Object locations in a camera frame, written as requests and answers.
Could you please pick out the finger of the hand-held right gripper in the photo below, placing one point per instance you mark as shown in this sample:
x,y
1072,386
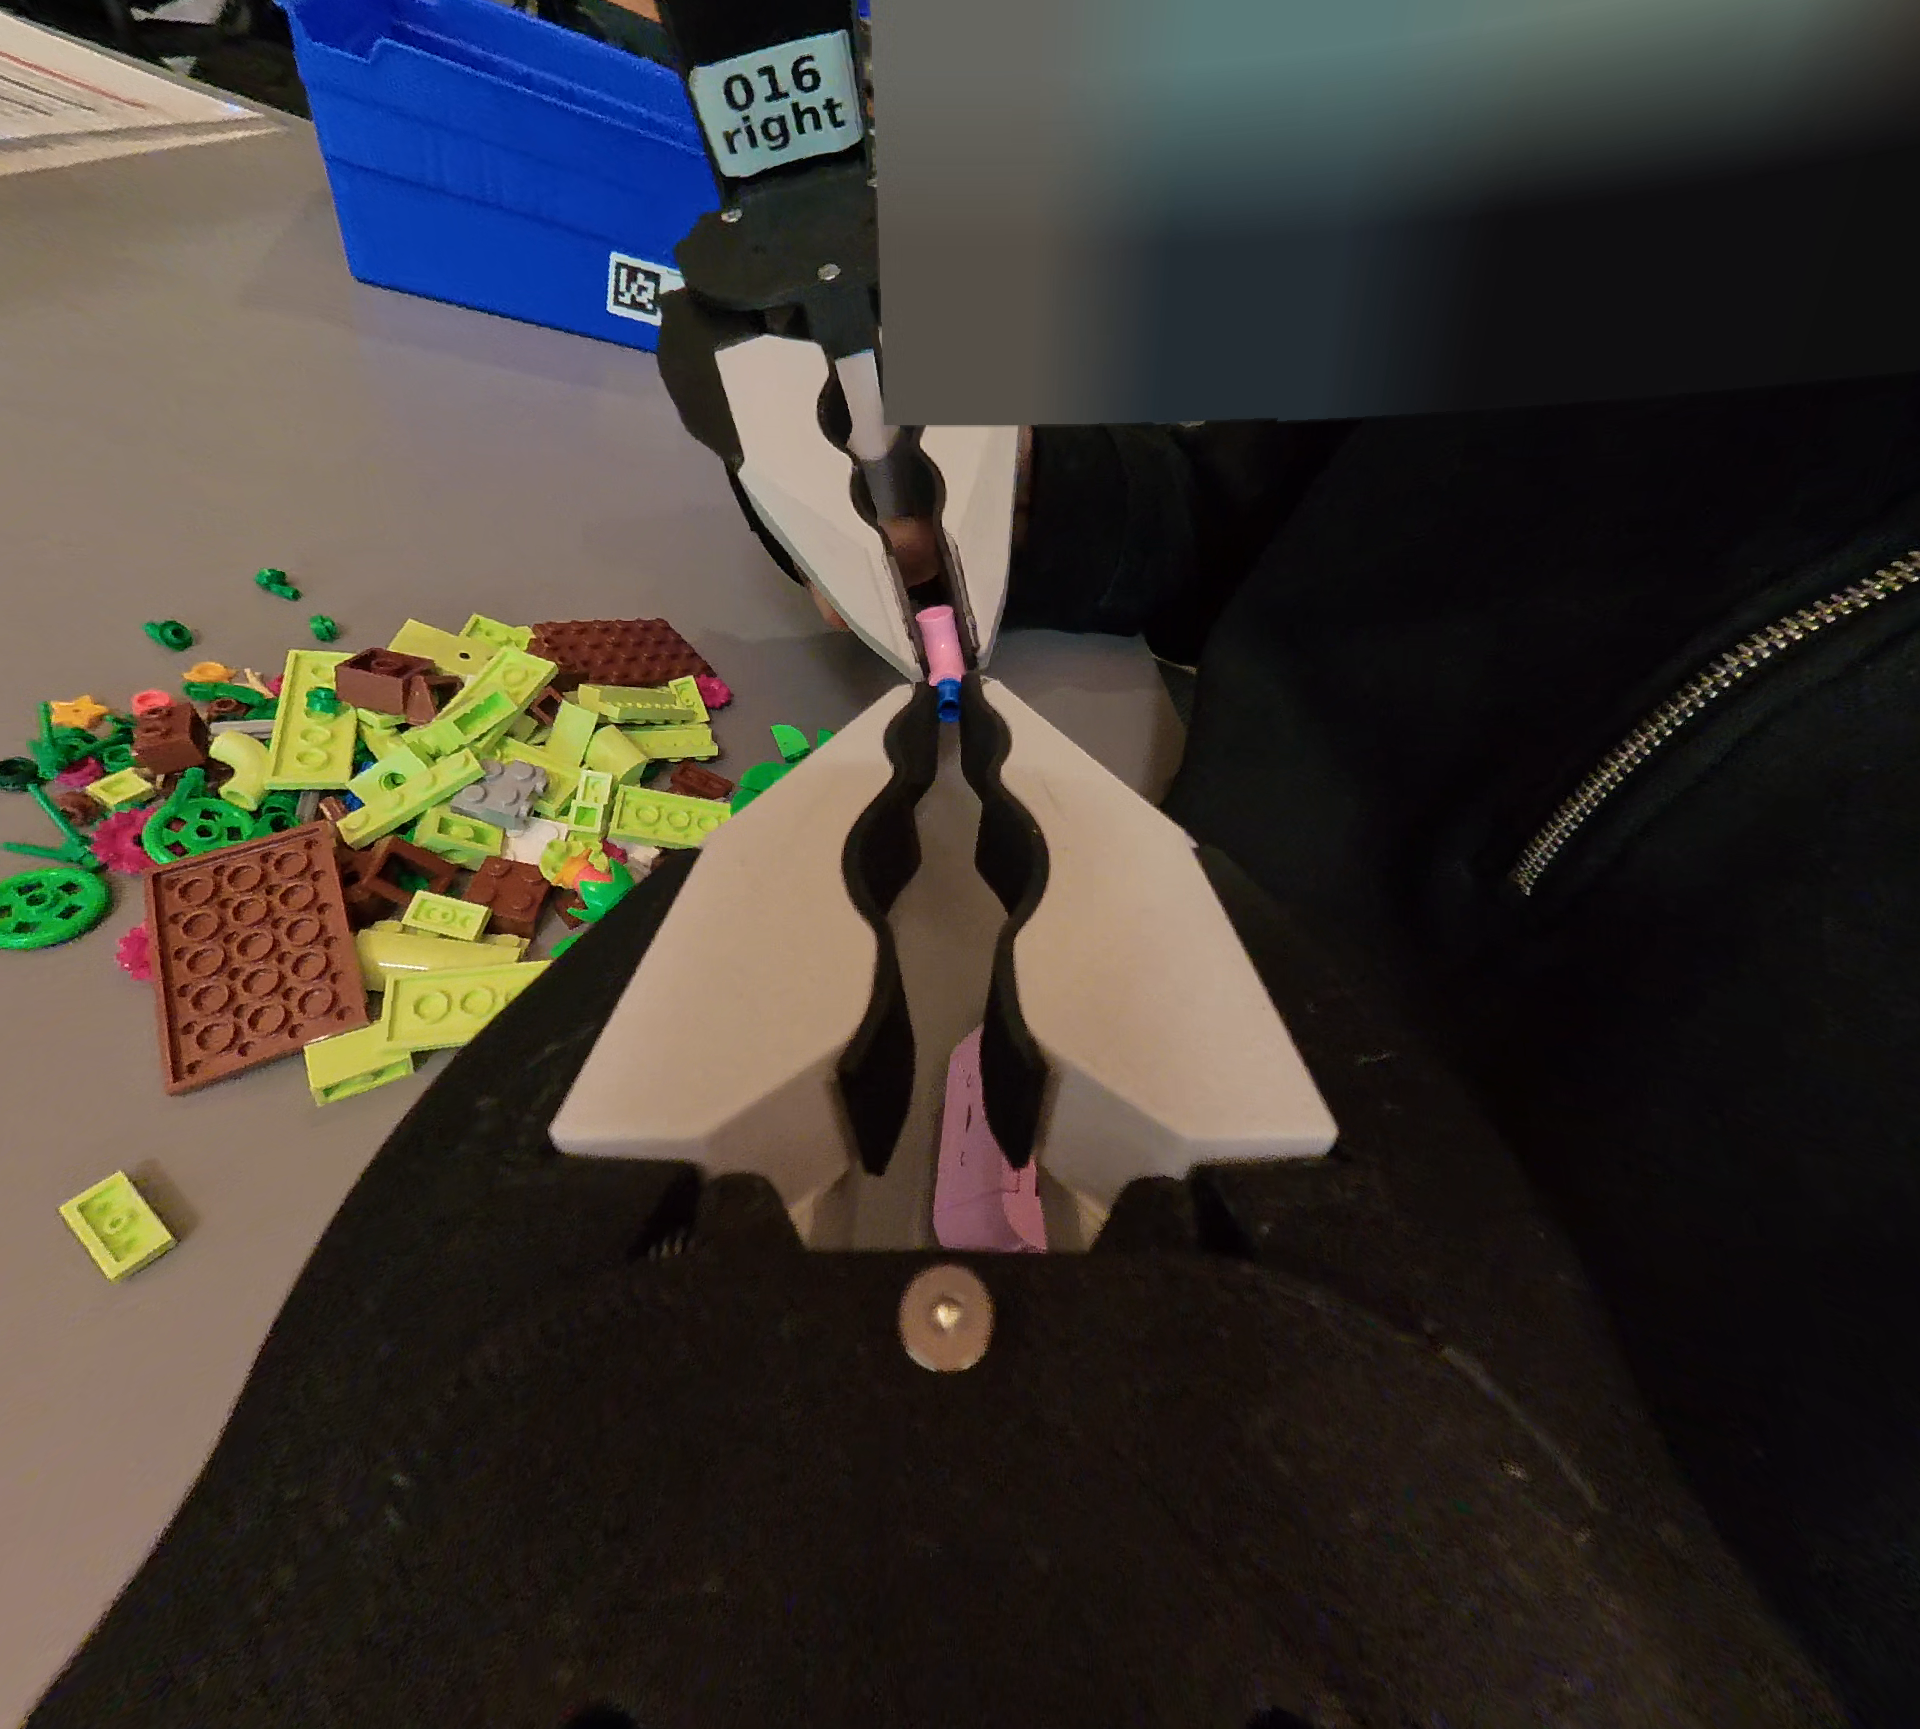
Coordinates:
x,y
983,515
794,484

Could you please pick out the pink tube piece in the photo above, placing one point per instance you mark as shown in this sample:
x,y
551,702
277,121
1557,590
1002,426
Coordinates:
x,y
936,642

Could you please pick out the pile of toy bricks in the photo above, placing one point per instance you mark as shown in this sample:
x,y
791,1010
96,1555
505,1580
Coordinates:
x,y
452,739

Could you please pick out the blue plastic bin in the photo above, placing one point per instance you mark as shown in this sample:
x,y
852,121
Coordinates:
x,y
479,170

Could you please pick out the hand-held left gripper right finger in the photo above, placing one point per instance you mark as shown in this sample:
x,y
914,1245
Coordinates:
x,y
1169,1010

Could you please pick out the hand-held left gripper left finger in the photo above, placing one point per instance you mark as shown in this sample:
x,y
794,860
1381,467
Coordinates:
x,y
705,1010

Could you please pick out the printed paper sheet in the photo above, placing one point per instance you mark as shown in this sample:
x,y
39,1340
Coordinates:
x,y
90,96

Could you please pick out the small lime green plate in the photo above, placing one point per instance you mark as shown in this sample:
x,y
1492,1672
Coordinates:
x,y
118,1224

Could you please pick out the person's right forearm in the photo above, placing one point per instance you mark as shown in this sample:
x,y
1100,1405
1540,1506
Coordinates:
x,y
1154,530

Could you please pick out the toy flower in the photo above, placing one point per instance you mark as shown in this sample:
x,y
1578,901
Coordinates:
x,y
983,1160

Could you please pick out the person's right hand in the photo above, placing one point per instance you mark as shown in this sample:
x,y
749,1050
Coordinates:
x,y
904,544

